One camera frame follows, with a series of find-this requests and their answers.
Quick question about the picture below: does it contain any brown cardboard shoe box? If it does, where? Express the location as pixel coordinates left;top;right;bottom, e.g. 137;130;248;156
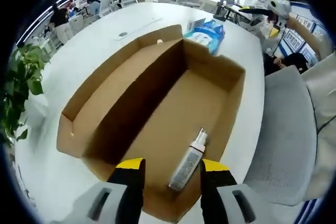
56;24;247;223

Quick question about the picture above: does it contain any person's white shirt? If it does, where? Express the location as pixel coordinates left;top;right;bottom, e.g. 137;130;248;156
301;50;336;200

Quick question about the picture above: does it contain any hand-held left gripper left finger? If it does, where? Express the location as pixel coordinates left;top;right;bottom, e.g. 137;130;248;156
52;157;146;224

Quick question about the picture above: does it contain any green potted plant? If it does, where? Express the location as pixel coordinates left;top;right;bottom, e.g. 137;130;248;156
0;44;50;147

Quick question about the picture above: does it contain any grey mesh chair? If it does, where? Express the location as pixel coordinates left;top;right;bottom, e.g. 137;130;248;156
243;65;319;207

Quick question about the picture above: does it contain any blue white display board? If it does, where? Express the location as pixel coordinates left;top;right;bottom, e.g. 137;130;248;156
279;11;330;66

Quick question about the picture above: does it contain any clear spray bottle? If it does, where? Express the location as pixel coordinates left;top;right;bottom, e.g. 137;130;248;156
167;127;210;192

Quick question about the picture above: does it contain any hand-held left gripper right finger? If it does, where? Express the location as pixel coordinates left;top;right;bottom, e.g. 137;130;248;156
199;159;266;224

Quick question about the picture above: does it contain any blue wet wipes pack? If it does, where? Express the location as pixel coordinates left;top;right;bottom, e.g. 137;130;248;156
183;19;226;55

